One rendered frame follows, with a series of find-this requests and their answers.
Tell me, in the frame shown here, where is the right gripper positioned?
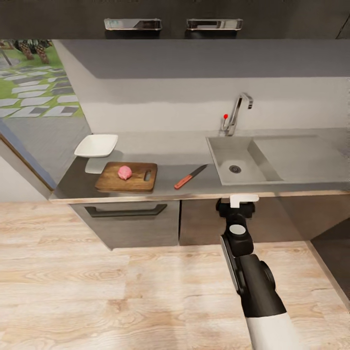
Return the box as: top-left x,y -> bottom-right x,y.
215,198 -> 255,219

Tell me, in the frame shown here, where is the bowl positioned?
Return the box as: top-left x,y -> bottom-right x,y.
74,133 -> 118,158

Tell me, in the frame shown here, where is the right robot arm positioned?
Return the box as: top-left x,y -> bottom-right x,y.
215,194 -> 306,350

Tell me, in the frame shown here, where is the cutting board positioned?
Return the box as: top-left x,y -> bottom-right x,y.
95,162 -> 158,192

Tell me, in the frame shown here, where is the vidalia onion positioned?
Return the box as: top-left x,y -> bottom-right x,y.
118,166 -> 131,180

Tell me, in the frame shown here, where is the parer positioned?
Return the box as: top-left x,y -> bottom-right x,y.
174,165 -> 207,189

